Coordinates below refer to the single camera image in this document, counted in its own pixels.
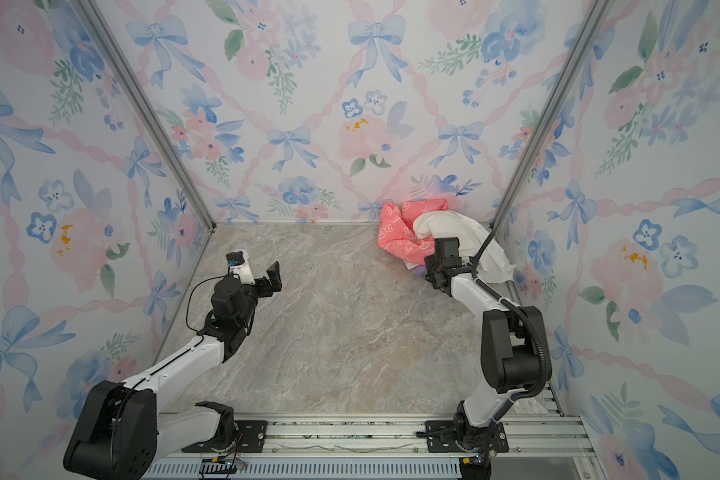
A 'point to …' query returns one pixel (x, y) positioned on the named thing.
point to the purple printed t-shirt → (420, 270)
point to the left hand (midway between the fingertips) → (263, 262)
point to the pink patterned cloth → (396, 231)
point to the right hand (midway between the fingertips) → (428, 259)
